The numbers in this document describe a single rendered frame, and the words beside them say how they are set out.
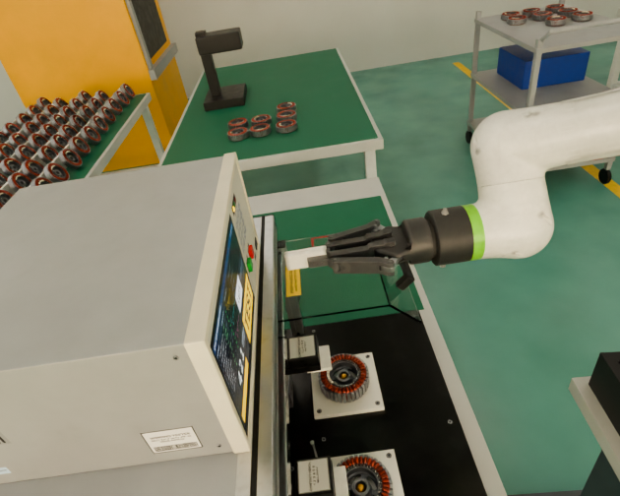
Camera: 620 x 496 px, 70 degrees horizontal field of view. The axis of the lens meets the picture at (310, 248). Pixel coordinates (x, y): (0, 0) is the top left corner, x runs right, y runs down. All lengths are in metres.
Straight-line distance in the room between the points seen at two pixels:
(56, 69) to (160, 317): 3.93
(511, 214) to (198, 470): 0.56
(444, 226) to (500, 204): 0.09
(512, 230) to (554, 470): 1.28
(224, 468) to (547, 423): 1.55
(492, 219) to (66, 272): 0.60
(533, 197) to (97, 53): 3.79
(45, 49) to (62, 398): 3.91
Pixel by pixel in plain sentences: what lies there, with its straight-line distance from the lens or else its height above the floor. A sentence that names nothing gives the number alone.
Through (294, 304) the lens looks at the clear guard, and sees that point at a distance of 0.83.
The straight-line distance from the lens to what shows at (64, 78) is 4.36.
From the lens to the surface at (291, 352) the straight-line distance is 0.94.
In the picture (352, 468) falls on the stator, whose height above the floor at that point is 0.81.
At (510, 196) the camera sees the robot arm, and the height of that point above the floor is 1.25.
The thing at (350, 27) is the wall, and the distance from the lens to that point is 5.85.
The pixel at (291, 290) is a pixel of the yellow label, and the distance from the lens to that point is 0.85.
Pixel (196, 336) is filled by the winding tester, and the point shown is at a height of 1.32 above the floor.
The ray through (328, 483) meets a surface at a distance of 0.84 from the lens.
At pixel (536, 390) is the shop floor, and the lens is 2.07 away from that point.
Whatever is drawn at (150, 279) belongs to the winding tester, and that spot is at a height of 1.32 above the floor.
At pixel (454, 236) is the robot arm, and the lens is 0.72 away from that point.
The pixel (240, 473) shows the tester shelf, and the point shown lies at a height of 1.12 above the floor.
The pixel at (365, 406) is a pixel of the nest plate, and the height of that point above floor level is 0.78.
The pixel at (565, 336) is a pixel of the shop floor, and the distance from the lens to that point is 2.30.
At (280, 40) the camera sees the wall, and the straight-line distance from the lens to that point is 5.82.
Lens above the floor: 1.63
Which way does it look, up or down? 36 degrees down
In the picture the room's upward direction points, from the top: 10 degrees counter-clockwise
